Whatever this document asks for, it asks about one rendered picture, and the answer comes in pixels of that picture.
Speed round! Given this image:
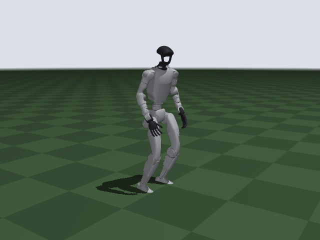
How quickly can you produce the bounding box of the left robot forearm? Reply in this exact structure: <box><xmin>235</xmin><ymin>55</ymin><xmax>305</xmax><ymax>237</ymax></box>
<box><xmin>172</xmin><ymin>90</ymin><xmax>184</xmax><ymax>113</ymax></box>

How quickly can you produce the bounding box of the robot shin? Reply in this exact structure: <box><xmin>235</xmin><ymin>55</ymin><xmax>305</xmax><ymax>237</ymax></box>
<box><xmin>159</xmin><ymin>153</ymin><xmax>180</xmax><ymax>179</ymax></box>
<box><xmin>139</xmin><ymin>153</ymin><xmax>160</xmax><ymax>187</ymax></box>

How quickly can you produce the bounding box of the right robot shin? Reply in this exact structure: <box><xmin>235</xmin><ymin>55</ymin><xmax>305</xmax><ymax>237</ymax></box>
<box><xmin>139</xmin><ymin>153</ymin><xmax>160</xmax><ymax>187</ymax></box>

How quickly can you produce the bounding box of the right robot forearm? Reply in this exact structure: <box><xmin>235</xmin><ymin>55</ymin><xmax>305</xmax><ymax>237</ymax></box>
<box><xmin>136</xmin><ymin>92</ymin><xmax>151</xmax><ymax>121</ymax></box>

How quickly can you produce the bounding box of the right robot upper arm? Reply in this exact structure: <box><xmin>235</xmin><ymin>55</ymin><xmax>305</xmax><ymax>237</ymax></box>
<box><xmin>136</xmin><ymin>69</ymin><xmax>155</xmax><ymax>100</ymax></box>

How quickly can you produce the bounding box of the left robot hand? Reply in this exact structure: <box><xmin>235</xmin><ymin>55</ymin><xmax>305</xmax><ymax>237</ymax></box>
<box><xmin>178</xmin><ymin>107</ymin><xmax>187</xmax><ymax>129</ymax></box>

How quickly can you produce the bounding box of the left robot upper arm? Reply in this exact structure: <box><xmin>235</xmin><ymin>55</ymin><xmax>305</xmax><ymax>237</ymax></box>
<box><xmin>169</xmin><ymin>68</ymin><xmax>179</xmax><ymax>95</ymax></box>

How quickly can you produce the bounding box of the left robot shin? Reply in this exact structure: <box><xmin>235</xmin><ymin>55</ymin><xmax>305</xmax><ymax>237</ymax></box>
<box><xmin>159</xmin><ymin>153</ymin><xmax>180</xmax><ymax>179</ymax></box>

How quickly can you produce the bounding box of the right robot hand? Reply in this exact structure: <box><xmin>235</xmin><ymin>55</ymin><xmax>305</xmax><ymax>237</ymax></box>
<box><xmin>145</xmin><ymin>114</ymin><xmax>163</xmax><ymax>137</ymax></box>

